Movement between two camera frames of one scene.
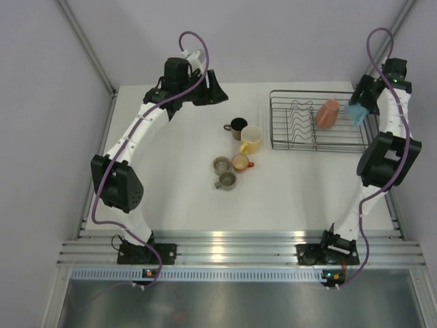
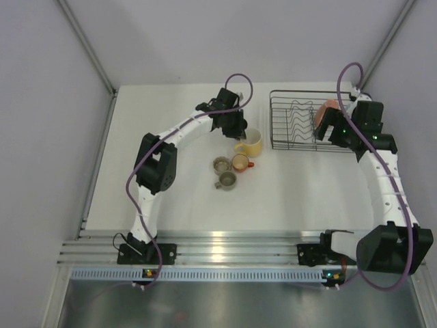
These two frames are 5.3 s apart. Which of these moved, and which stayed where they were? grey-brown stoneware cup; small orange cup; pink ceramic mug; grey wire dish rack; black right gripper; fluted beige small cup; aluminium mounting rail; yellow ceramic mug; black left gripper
Moved: yellow ceramic mug; black right gripper; black left gripper
Stayed: fluted beige small cup; grey wire dish rack; pink ceramic mug; small orange cup; grey-brown stoneware cup; aluminium mounting rail
